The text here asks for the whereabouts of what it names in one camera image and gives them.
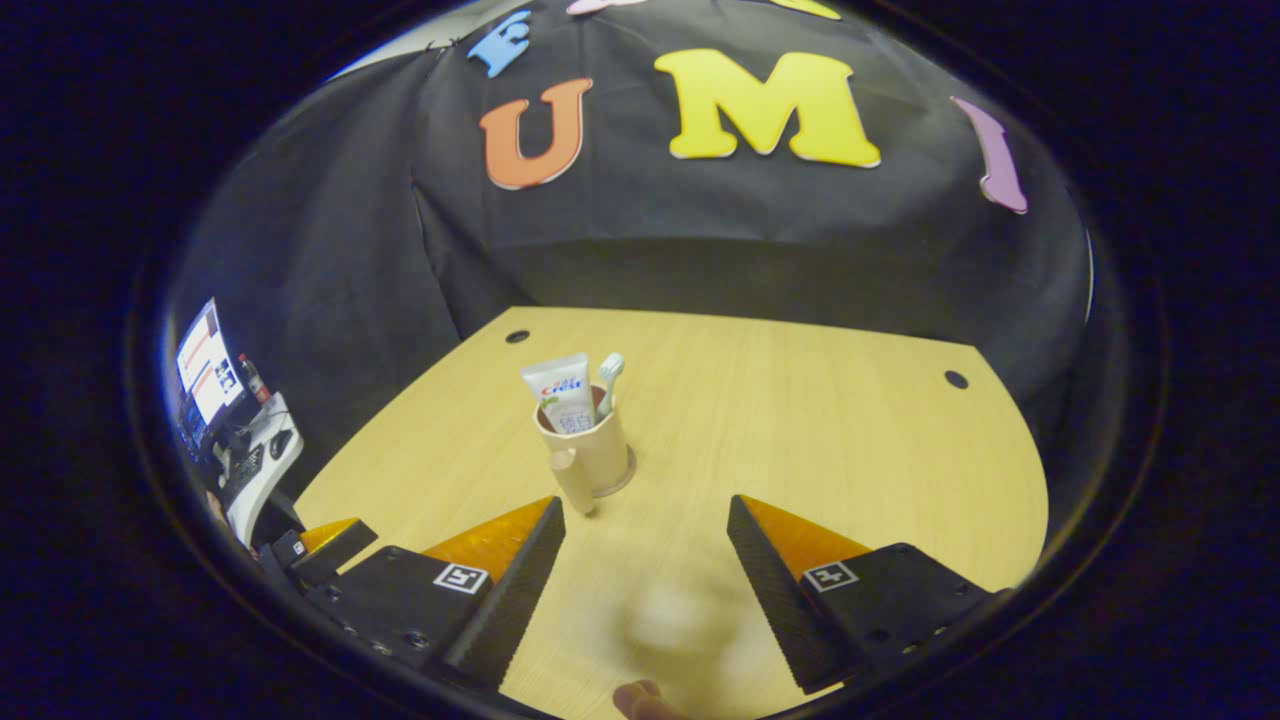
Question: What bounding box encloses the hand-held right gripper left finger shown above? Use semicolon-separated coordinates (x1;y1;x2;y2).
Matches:
305;497;567;693

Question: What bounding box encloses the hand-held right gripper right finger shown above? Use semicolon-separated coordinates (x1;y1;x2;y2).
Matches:
727;495;1001;696

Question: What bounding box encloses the beige cup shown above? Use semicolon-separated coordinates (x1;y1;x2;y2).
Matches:
533;385;633;517

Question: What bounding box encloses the white toothpaste tube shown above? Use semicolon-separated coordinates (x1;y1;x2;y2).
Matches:
520;353;598;433

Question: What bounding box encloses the pale green toothbrush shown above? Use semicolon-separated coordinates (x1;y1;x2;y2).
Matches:
596;352;626;422

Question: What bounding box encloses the wooden desktop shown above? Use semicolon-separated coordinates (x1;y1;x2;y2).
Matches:
295;305;1049;720

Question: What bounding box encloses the white side desk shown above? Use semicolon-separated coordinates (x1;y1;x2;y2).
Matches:
215;390;306;547

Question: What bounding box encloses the black keyboard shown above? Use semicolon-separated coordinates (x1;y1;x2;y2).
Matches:
219;444;264;503

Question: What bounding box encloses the computer monitor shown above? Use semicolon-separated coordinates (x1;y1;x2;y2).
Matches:
175;298;247;431

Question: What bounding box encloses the black backdrop cloth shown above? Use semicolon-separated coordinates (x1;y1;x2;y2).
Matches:
165;0;1096;501

